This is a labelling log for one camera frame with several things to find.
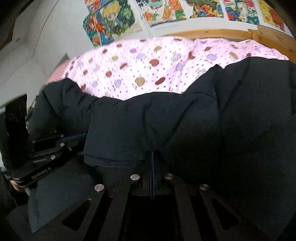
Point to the red hair girl drawing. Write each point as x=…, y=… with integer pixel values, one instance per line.
x=97, y=30

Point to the colourful crowd drawing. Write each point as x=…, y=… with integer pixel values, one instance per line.
x=241, y=11

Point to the blond boy drawing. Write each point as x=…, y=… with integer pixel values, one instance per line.
x=120, y=18

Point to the orange hair girl drawing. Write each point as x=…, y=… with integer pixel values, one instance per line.
x=94, y=5

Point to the fruit drinks drawing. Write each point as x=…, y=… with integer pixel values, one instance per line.
x=157, y=12

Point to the orange green landscape drawing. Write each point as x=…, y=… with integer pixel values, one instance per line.
x=205, y=8

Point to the large black coat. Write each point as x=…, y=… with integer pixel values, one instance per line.
x=232, y=129

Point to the pink apple print duvet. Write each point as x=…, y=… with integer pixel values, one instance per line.
x=130, y=68

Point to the yellow bear drawing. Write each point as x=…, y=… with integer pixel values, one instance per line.
x=270, y=16

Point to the red white checked pillow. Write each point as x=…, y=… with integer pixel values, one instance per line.
x=59, y=73

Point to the wooden bed frame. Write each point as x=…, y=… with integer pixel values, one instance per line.
x=269, y=37

